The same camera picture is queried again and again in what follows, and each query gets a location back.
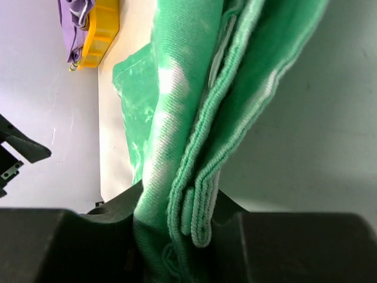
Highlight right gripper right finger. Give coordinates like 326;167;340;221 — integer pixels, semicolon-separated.
208;193;376;282

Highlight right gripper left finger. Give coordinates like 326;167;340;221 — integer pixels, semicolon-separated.
1;182;144;282

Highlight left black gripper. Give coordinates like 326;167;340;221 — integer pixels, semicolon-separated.
1;115;52;197

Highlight green tie-dye trousers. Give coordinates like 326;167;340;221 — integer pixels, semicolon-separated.
113;1;328;282

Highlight purple trousers in bin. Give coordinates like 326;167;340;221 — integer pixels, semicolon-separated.
57;0;95;72

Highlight yellow plastic bin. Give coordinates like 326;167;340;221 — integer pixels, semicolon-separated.
78;0;120;70

